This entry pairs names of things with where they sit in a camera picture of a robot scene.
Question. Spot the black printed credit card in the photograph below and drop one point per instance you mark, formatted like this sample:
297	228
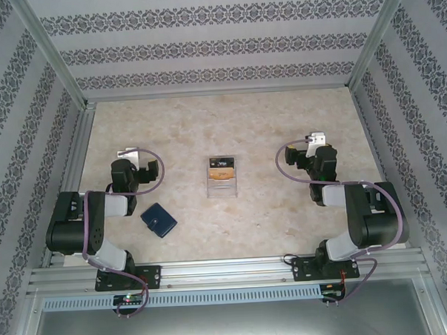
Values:
221	162

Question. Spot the gold credit card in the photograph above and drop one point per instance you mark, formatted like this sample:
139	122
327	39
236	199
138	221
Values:
221	174

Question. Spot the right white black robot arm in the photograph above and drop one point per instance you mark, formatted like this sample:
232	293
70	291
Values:
334	196

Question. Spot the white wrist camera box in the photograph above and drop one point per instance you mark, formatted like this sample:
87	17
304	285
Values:
128	156
316	141

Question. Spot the navy blue card holder wallet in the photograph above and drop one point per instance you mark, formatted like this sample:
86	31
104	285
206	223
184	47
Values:
159	222

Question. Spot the aluminium back rail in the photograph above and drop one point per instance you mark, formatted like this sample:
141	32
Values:
220	93

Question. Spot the aluminium side rail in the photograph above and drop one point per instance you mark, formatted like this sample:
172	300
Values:
369	131
80	144

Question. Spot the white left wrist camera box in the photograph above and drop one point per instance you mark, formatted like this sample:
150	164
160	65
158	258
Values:
128	156

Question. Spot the aluminium frame post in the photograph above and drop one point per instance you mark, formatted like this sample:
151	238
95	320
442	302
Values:
378	31
48	45

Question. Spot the small green circuit board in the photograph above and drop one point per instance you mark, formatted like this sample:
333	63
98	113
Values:
127	299
331	294

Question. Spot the clear acrylic card stand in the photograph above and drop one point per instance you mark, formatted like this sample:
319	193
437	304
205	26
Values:
221	190

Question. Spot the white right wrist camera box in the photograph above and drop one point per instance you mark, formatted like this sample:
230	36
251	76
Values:
316	141

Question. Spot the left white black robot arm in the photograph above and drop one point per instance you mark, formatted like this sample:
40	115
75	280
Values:
114	205

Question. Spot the grey metal sheet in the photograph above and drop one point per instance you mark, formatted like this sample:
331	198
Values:
230	323

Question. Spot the aluminium front rail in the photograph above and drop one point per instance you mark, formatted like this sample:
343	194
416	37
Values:
228	271

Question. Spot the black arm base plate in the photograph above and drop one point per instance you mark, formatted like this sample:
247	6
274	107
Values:
300	271
154	276

